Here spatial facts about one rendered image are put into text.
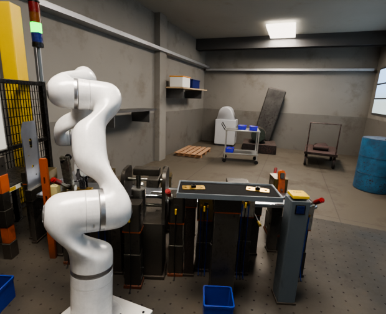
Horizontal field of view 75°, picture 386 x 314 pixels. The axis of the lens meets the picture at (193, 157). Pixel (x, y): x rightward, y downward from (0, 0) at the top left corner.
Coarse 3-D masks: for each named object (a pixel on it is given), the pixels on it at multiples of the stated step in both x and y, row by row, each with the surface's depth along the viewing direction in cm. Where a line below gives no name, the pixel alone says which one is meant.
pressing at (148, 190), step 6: (60, 186) 132; (78, 186) 134; (90, 186) 134; (96, 186) 134; (144, 186) 138; (150, 192) 130; (156, 192) 131; (258, 204) 120; (264, 204) 120; (270, 204) 120; (276, 204) 120; (282, 204) 120
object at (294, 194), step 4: (288, 192) 94; (292, 192) 93; (296, 192) 93; (300, 192) 93; (304, 192) 93; (292, 196) 90; (296, 196) 89; (300, 196) 89; (304, 196) 89; (308, 196) 89
